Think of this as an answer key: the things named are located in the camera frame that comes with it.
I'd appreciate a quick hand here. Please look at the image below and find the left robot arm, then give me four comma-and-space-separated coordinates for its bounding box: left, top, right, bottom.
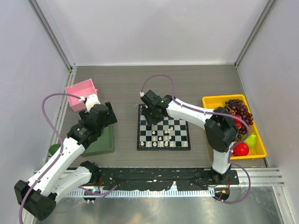
14, 93, 117, 223

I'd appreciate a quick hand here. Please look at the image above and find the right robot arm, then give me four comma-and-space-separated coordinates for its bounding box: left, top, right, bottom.
140, 90, 238, 184

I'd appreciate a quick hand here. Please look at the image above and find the black white chessboard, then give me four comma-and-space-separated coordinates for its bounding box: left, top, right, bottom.
137, 104, 191, 151

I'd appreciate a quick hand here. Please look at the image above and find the green plastic tray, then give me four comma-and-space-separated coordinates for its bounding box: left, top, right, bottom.
82, 125, 115, 157

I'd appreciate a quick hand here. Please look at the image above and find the pink plastic box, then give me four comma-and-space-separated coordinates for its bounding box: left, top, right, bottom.
65, 78, 100, 112

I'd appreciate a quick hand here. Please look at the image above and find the green lime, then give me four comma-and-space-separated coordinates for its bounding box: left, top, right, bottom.
48, 144, 61, 155

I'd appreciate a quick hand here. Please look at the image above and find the purple grape bunch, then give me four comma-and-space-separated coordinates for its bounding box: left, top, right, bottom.
225, 99, 254, 138

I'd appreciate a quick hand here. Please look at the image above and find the red apple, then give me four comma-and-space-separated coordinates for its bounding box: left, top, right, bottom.
233, 142, 249, 156

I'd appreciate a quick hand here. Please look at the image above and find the green pear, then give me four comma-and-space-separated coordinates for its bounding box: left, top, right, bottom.
244, 133, 257, 148

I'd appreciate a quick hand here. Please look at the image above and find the yellow plastic bin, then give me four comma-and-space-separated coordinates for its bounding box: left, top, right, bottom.
202, 94, 267, 160

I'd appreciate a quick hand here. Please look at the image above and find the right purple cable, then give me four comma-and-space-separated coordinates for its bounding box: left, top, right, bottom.
141, 74, 252, 205

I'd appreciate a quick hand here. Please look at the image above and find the purple cable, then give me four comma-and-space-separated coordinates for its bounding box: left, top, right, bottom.
18, 92, 117, 224
141, 74, 252, 205

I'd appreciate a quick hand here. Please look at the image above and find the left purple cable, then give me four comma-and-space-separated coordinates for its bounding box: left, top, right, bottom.
18, 92, 117, 224

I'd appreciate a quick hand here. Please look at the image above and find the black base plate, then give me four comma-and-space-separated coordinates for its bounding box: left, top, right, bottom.
87, 168, 239, 191

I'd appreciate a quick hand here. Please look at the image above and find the aluminium frame rail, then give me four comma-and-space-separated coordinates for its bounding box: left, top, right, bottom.
28, 0, 77, 71

